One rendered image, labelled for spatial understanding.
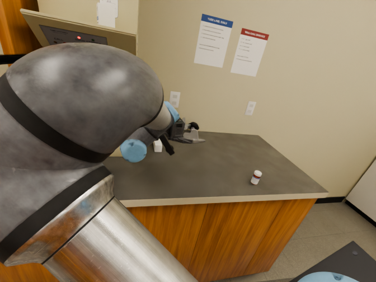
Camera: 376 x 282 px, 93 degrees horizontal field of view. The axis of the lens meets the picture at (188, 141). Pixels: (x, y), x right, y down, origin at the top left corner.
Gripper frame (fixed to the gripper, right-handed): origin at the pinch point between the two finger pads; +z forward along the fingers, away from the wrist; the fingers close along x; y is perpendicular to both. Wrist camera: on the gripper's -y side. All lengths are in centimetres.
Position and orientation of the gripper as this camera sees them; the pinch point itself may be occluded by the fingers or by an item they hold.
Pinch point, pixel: (197, 133)
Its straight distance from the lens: 79.5
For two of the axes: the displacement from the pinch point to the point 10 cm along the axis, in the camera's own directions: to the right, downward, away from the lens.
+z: 9.1, -0.8, 4.1
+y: 1.5, -8.6, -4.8
